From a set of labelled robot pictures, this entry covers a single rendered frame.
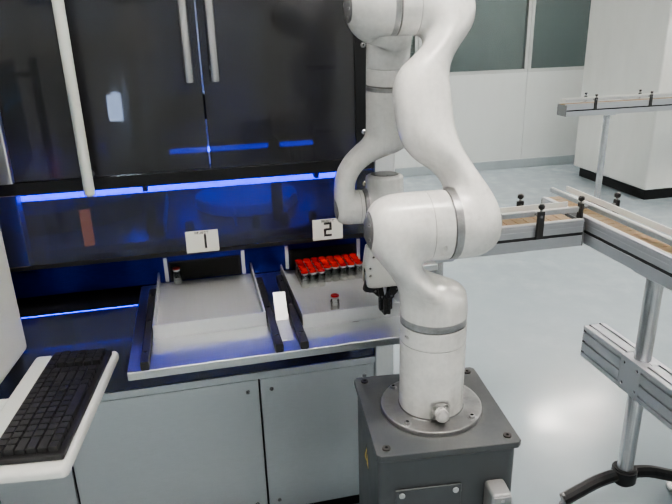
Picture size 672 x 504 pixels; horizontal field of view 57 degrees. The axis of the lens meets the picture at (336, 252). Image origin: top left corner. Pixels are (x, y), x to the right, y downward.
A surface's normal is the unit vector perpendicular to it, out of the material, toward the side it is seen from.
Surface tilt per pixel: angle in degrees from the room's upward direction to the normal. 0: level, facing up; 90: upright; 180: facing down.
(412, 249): 95
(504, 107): 90
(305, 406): 90
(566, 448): 0
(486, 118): 90
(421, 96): 67
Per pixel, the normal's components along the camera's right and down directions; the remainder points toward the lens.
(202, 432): 0.22, 0.33
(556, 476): -0.03, -0.94
